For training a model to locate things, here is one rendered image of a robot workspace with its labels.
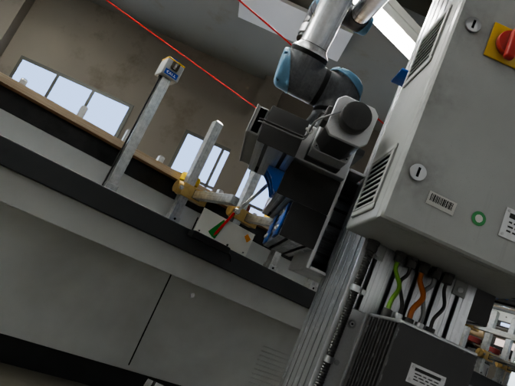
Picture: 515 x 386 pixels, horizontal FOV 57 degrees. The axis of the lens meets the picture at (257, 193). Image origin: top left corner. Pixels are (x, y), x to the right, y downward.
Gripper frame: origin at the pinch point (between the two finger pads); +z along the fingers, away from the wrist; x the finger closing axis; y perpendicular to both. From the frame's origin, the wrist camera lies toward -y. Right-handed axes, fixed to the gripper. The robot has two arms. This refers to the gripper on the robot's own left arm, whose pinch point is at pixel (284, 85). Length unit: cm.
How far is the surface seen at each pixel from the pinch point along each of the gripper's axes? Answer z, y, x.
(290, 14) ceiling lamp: -195, -266, -34
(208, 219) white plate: 55, -18, -6
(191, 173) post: 42.3, -11.8, -18.4
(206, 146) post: 30.4, -12.1, -17.9
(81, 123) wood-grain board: 44, -5, -61
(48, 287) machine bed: 102, -20, -48
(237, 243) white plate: 58, -27, 8
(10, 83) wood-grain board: 43, 8, -83
